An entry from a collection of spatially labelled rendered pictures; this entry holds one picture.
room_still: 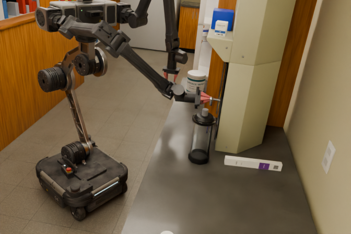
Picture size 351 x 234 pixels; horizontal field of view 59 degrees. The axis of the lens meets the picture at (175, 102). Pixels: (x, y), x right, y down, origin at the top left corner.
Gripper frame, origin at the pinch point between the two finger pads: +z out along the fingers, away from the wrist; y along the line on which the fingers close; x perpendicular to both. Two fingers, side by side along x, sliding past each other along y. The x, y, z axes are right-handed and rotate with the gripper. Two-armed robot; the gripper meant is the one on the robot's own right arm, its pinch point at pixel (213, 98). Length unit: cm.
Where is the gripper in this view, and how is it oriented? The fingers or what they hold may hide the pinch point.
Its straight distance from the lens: 159.8
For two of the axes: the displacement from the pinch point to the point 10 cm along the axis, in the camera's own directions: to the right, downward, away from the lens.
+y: 1.3, -9.4, 3.3
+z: 9.9, 0.9, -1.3
